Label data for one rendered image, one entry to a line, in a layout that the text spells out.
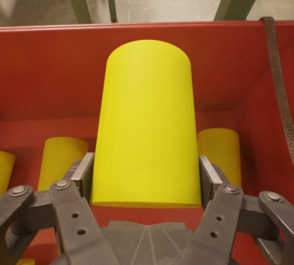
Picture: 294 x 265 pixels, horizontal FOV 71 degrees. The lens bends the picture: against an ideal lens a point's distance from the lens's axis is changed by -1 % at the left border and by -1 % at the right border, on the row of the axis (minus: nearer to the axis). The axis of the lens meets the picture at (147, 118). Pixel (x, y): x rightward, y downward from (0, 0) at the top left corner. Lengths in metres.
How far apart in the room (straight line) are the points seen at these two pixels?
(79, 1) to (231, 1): 0.38
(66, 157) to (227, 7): 0.36
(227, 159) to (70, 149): 0.24
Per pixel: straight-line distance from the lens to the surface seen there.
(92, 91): 0.34
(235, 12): 0.44
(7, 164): 0.40
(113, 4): 1.47
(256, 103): 0.38
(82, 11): 0.65
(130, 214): 0.38
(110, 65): 0.16
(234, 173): 0.34
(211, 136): 0.35
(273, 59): 0.26
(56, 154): 0.34
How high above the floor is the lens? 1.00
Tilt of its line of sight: 65 degrees down
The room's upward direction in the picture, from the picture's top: 3 degrees clockwise
